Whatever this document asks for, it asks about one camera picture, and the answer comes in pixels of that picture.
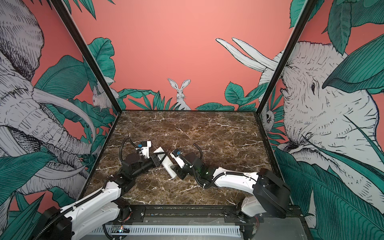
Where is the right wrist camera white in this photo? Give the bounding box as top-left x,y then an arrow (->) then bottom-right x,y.
170,149 -> 185,169

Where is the white remote control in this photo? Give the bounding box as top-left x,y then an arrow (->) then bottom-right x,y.
154,147 -> 177,179

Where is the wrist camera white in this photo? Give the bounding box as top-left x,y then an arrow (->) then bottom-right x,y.
136,141 -> 152,159
170,149 -> 185,169

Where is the black mounting rail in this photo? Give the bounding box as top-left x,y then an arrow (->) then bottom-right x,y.
119,204 -> 304,224

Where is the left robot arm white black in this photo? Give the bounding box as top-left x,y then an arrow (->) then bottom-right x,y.
29,141 -> 167,240

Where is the left black frame post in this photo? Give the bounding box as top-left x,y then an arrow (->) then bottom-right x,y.
51,0 -> 122,115

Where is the white slotted cable duct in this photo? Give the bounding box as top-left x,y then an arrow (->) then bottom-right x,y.
106,225 -> 242,237

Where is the right black frame post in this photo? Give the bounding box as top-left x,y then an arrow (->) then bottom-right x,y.
256,0 -> 318,116

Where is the small green circuit board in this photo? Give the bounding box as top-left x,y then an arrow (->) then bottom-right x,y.
111,226 -> 131,235

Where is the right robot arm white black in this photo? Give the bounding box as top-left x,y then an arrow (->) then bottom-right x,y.
170,146 -> 291,219

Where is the black frame post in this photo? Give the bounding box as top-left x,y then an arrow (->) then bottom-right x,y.
51,0 -> 122,115
256,0 -> 318,116

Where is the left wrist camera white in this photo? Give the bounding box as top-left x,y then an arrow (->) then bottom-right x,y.
136,141 -> 152,159

